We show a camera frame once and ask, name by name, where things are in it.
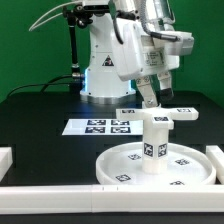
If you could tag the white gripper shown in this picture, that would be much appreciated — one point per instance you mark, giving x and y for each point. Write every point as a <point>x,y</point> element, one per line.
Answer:
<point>137,57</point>

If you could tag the white cross-shaped table base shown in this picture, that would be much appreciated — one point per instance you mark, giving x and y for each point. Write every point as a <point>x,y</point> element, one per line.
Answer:
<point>156,117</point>

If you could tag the white round table top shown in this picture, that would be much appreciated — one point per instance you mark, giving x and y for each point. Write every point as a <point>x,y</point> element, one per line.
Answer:
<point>122,164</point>

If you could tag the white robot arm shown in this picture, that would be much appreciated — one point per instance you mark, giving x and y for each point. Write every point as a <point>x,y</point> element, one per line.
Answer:
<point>102,83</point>

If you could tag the white marker sheet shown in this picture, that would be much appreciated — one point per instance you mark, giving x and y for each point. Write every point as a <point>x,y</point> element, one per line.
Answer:
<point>78,127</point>

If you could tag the white right fence bar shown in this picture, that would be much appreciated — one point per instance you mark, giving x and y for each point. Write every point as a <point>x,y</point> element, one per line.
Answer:
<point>216,156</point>

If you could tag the white fence bar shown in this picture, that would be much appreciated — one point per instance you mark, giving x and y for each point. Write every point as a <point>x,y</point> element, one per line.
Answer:
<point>216,156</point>
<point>111,198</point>
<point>6,160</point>

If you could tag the white front fence bar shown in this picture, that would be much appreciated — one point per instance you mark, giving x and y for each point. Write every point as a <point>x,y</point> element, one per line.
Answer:
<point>111,198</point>

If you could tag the white left fence bar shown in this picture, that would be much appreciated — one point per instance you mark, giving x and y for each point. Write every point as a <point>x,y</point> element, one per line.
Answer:
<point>6,160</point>

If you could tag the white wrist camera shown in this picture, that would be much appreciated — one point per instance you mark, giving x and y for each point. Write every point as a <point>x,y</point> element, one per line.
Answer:
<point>176,43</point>

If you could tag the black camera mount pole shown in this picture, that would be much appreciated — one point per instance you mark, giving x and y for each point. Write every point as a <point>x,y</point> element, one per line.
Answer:
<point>76,17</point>

